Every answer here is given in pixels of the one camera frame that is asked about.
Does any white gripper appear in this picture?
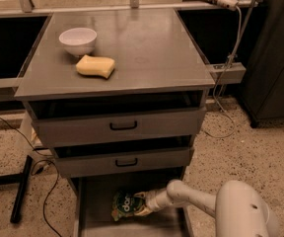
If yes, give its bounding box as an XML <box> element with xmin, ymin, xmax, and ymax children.
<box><xmin>134</xmin><ymin>189</ymin><xmax>172</xmax><ymax>216</ymax></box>

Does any green rice chip bag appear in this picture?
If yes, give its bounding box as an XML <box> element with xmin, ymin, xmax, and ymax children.
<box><xmin>111</xmin><ymin>191</ymin><xmax>145</xmax><ymax>221</ymax></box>

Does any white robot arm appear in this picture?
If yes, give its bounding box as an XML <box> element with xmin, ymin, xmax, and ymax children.
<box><xmin>134</xmin><ymin>180</ymin><xmax>279</xmax><ymax>237</ymax></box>

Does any grey bottom drawer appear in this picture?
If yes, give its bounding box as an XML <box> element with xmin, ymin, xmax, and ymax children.
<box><xmin>73</xmin><ymin>167</ymin><xmax>194</xmax><ymax>237</ymax></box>

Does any grey drawer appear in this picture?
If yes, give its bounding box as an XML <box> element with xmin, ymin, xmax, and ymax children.
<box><xmin>33</xmin><ymin>108</ymin><xmax>206</xmax><ymax>148</ymax></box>
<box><xmin>73</xmin><ymin>167</ymin><xmax>194</xmax><ymax>237</ymax></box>
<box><xmin>55</xmin><ymin>147</ymin><xmax>193</xmax><ymax>178</ymax></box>

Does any grey middle drawer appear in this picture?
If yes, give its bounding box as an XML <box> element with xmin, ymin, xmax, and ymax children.
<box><xmin>55</xmin><ymin>147</ymin><xmax>193</xmax><ymax>178</ymax></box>

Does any grey drawer cabinet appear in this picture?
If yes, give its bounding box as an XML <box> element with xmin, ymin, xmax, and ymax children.
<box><xmin>14</xmin><ymin>8</ymin><xmax>216</xmax><ymax>237</ymax></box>

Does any grey top drawer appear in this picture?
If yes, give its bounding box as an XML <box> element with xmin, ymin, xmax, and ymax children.
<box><xmin>33</xmin><ymin>108</ymin><xmax>206</xmax><ymax>148</ymax></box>

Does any black table leg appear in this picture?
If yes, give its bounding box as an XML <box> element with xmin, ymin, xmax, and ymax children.
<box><xmin>10</xmin><ymin>156</ymin><xmax>33</xmax><ymax>224</ymax></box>

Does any yellow sponge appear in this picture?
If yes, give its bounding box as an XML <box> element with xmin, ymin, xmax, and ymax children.
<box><xmin>76</xmin><ymin>55</ymin><xmax>115</xmax><ymax>79</ymax></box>

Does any white ceramic bowl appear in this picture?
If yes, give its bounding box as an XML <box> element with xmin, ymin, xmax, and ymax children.
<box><xmin>59</xmin><ymin>28</ymin><xmax>98</xmax><ymax>56</ymax></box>

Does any dark side cabinet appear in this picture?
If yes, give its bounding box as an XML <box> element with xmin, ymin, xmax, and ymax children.
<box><xmin>239</xmin><ymin>0</ymin><xmax>284</xmax><ymax>127</ymax></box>

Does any black floor cable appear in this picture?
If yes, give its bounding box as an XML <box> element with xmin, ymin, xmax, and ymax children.
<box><xmin>0</xmin><ymin>111</ymin><xmax>64</xmax><ymax>237</ymax></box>

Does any white hanging cable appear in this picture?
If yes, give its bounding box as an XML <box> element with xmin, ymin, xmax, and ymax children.
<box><xmin>202</xmin><ymin>5</ymin><xmax>244</xmax><ymax>140</ymax></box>

